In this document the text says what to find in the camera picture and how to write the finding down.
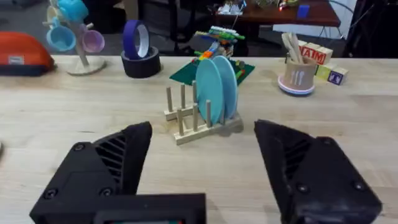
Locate wooden spoon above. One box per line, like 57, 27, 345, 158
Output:
289, 32, 305, 65
281, 32, 299, 65

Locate green board with toy blocks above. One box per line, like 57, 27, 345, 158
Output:
169, 26, 256, 86

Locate light blue cup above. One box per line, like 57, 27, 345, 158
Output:
46, 17, 77, 53

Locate white saucer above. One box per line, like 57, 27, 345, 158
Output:
277, 76, 315, 96

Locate beige cutlery holder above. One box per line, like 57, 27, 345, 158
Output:
284, 57, 317, 91

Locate heap of small parts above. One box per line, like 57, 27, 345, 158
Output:
216, 0, 247, 16

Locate teal plate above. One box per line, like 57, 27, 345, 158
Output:
212, 55, 239, 121
195, 58, 224, 126

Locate black tape roll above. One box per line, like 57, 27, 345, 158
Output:
120, 46, 162, 79

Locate purple cup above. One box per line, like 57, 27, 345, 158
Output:
79, 24, 106, 54

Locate pale wooden cup stand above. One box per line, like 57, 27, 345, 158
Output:
42, 0, 107, 77

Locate cream cup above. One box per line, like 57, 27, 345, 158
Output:
46, 0, 62, 24

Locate teal cup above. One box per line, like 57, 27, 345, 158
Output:
57, 0, 90, 24

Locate orange and black bag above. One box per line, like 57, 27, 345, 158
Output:
0, 30, 56, 77

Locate blue box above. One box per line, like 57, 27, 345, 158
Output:
296, 4, 310, 19

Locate wooden peg rack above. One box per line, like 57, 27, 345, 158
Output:
164, 80, 244, 146

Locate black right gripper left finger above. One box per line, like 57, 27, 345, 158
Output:
29, 121, 153, 224

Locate blue tape roll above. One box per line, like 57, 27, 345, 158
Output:
122, 19, 150, 60

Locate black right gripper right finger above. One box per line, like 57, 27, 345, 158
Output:
254, 119, 383, 224

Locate dark brown table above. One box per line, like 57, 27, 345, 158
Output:
214, 0, 341, 29

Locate wooden letter blocks heap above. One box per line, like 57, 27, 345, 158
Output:
297, 39, 349, 86

